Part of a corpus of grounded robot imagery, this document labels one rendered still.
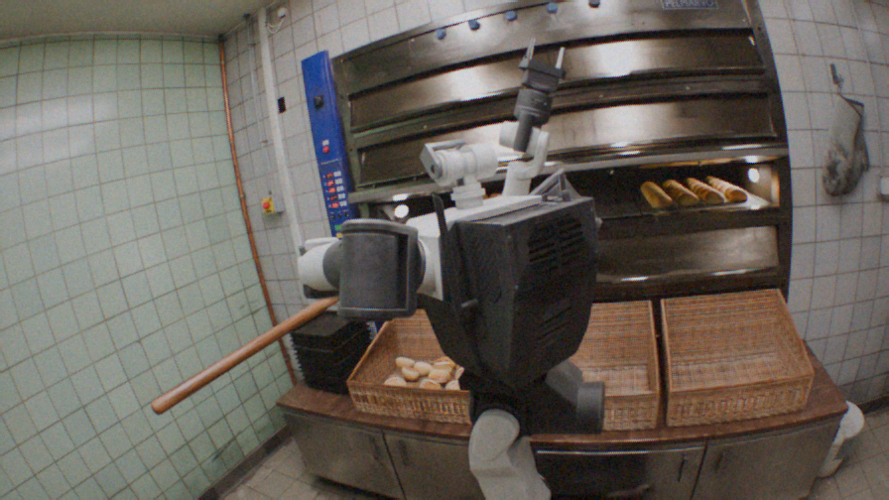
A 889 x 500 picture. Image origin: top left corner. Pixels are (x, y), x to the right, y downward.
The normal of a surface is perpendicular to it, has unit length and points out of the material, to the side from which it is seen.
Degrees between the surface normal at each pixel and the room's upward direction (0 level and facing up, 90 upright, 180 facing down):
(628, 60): 69
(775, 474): 85
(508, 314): 90
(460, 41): 90
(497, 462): 90
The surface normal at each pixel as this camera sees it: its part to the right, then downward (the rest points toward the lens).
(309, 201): -0.38, 0.26
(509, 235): 0.54, 0.09
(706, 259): -0.42, -0.08
